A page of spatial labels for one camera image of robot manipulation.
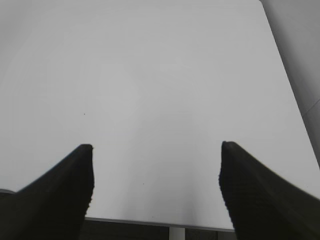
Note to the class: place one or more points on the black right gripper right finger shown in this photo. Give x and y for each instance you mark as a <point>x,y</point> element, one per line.
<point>261,204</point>

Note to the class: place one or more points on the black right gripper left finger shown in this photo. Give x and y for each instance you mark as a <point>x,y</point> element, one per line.
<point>53,207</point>

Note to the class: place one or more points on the white table leg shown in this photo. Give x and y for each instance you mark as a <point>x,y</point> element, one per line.
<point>176,233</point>

